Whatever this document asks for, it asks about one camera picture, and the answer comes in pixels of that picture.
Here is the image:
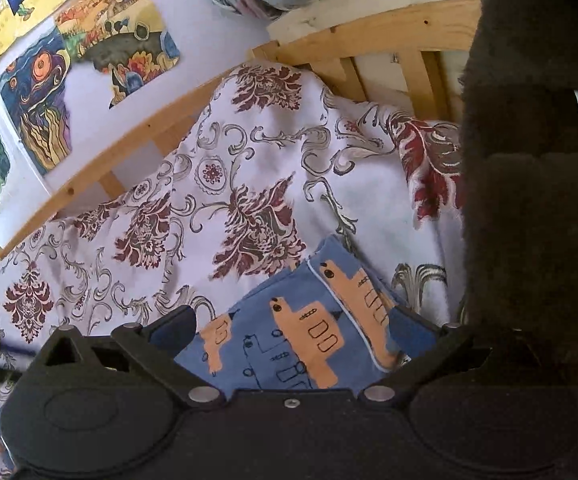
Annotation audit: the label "wooden bed frame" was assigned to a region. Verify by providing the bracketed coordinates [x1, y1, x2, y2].
[0, 0, 479, 257]

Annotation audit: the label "blue patterned child pants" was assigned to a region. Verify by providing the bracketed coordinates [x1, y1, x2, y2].
[175, 236, 411, 396]

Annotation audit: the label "dark fuzzy garment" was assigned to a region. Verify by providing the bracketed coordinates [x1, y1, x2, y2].
[462, 0, 578, 384]

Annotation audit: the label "orange landscape painting poster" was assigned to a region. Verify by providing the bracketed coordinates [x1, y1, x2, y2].
[54, 0, 181, 107]

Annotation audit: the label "swirl painting poster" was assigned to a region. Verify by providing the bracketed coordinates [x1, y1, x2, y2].
[0, 29, 72, 176]

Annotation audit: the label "floral white bedsheet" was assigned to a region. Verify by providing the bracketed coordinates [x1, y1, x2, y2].
[0, 60, 468, 480]

